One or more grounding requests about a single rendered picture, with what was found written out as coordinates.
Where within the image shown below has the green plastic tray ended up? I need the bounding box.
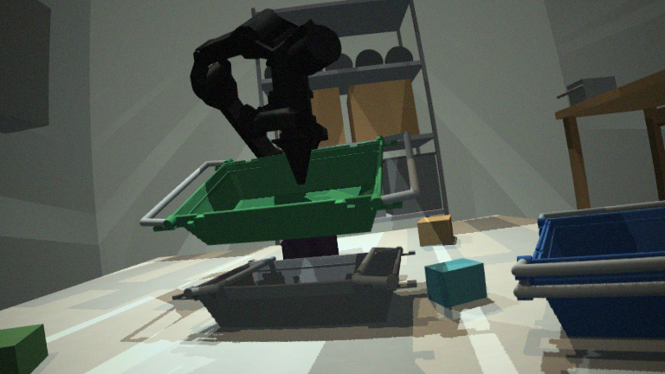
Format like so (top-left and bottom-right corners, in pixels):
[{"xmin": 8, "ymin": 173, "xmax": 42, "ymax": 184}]
[{"xmin": 139, "ymin": 131, "xmax": 421, "ymax": 246}]

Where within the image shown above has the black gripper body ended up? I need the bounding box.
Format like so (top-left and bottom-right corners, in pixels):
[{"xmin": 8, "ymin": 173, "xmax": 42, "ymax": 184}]
[{"xmin": 253, "ymin": 80, "xmax": 328, "ymax": 141}]

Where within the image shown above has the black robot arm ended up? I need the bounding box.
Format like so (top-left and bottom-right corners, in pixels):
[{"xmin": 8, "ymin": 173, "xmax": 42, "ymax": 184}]
[{"xmin": 190, "ymin": 9, "xmax": 342, "ymax": 158}]

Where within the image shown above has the brown block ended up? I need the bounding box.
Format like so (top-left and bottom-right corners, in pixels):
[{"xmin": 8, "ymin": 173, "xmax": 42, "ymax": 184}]
[{"xmin": 417, "ymin": 215, "xmax": 454, "ymax": 247}]

